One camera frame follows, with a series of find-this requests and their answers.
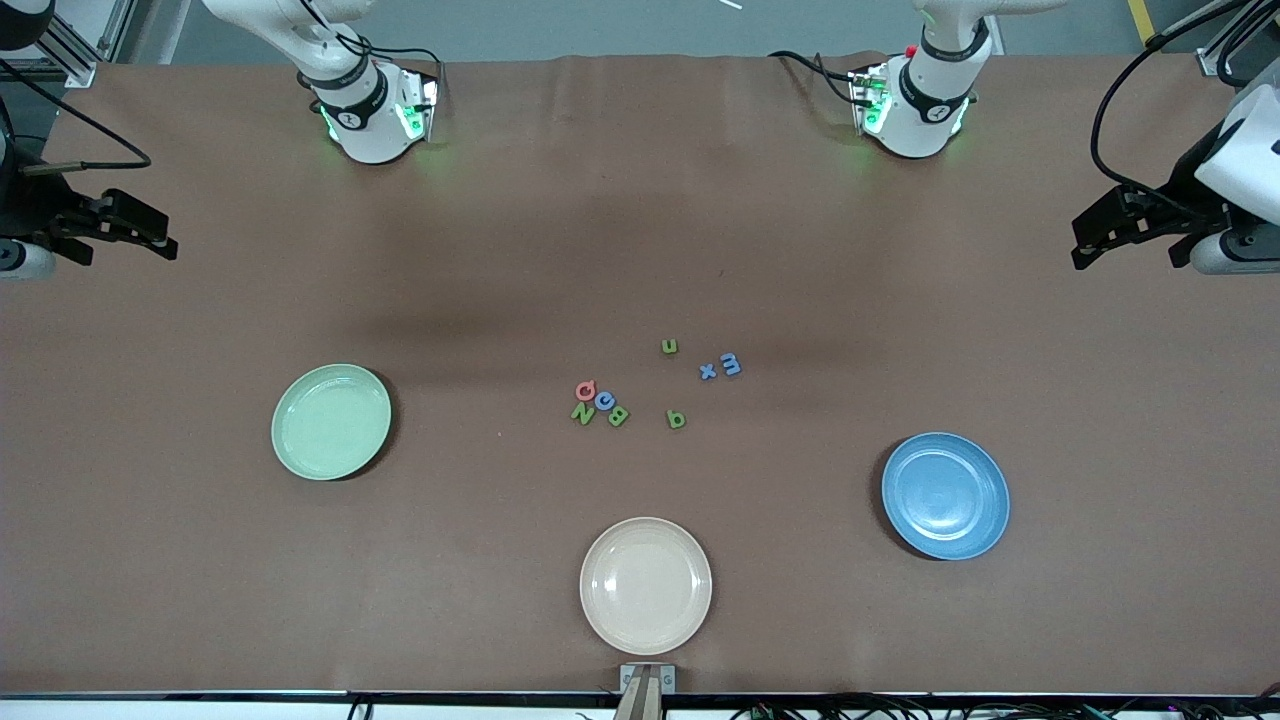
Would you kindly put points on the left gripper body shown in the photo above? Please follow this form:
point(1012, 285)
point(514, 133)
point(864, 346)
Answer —
point(1180, 188)

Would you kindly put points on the left arm base connector panel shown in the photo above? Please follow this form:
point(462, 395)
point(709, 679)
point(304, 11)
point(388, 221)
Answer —
point(868, 100)

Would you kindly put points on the brown table cover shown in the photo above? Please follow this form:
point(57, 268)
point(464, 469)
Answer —
point(700, 200)

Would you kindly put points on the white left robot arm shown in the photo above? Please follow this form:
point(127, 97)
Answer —
point(925, 120)

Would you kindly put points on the blue plate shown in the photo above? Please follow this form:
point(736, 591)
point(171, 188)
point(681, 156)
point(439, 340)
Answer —
point(945, 495)

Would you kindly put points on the beige plate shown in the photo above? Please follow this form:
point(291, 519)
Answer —
point(646, 585)

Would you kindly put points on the blue letter O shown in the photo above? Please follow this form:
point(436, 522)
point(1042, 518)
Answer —
point(605, 400)

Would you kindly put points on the yellow floor tape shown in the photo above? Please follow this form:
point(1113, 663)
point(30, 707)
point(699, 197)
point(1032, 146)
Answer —
point(1140, 20)

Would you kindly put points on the blue letter m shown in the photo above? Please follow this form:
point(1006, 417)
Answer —
point(730, 364)

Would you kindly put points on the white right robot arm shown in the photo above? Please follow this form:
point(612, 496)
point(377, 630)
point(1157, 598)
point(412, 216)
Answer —
point(365, 125)

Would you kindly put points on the red letter Q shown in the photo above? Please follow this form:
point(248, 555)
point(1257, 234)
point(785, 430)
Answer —
point(586, 390)

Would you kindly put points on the right arm base connector panel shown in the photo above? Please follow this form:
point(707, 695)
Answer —
point(420, 105)

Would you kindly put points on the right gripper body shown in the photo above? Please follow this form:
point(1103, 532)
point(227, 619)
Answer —
point(30, 208)

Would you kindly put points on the aluminium frame profile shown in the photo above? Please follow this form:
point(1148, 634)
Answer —
point(1212, 62)
point(75, 65)

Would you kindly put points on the green plate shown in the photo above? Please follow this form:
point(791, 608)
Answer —
point(331, 421)

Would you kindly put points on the green letter B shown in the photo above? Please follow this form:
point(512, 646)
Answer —
point(618, 416)

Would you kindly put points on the green letter q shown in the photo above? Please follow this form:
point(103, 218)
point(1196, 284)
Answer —
point(676, 418)

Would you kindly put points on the green letter N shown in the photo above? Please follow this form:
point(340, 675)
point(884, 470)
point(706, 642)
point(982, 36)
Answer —
point(582, 413)

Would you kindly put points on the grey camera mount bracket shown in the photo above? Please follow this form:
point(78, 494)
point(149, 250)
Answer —
point(647, 685)

